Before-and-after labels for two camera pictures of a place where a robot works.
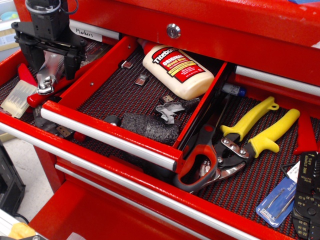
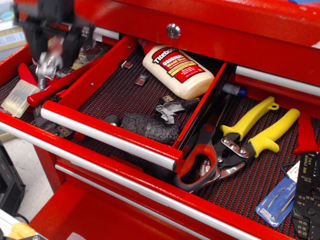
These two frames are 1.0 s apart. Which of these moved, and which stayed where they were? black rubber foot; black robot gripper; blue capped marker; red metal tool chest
Moved: black robot gripper
Stayed: red metal tool chest; blue capped marker; black rubber foot
